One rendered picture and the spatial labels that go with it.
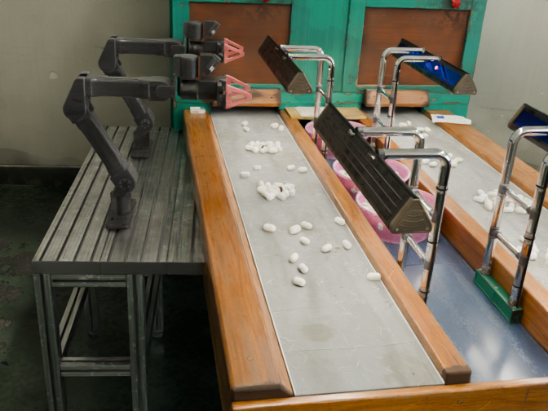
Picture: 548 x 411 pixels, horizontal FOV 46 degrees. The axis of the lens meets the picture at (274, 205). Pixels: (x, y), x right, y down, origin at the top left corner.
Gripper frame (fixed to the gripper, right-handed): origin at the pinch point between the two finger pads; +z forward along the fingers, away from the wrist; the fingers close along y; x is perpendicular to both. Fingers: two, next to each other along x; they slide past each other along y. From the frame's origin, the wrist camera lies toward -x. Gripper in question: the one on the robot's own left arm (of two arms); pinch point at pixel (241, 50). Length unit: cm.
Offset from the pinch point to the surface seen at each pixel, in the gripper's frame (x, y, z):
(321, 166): 30, -39, 28
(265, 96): 23.7, 25.2, 12.1
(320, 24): -6.2, 33.1, 34.1
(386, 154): -4, -123, 26
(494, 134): 66, 121, 162
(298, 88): 1, -48, 16
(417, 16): -11, 38, 77
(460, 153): 32, -16, 86
